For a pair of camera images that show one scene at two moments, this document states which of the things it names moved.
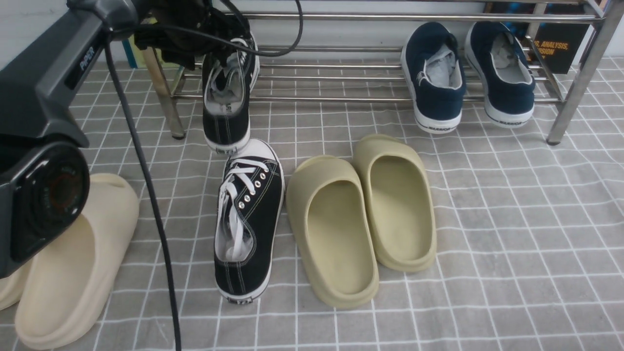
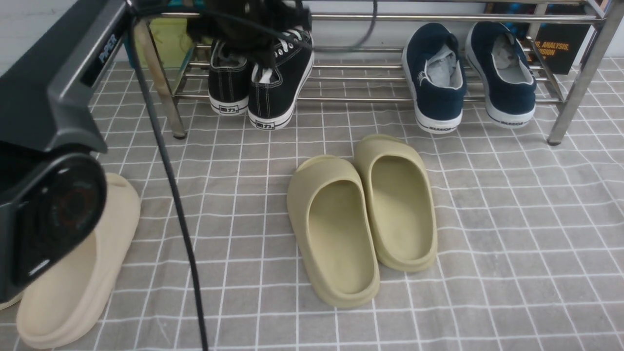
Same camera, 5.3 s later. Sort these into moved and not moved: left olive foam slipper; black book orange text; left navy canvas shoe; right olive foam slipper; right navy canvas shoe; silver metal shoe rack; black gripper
Moved: black gripper
Not moved: left navy canvas shoe; left olive foam slipper; right olive foam slipper; silver metal shoe rack; black book orange text; right navy canvas shoe
